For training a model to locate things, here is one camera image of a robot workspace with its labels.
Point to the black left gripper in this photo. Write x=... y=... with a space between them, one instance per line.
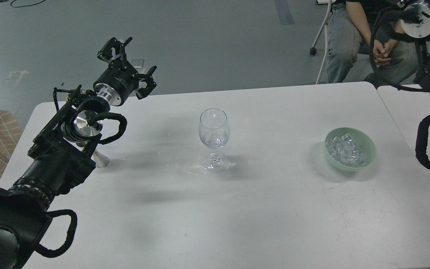
x=118 y=81

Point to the steel double jigger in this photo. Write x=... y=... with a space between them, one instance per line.
x=100 y=160

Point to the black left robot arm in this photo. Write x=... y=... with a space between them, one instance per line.
x=61 y=155

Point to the clear wine glass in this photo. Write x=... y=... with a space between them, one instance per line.
x=214 y=132

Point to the green bowl of ice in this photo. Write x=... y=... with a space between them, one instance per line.
x=349 y=150

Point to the white metal chair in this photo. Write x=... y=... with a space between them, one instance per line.
x=322 y=31

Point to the seated person in black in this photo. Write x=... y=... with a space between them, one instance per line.
x=349 y=31

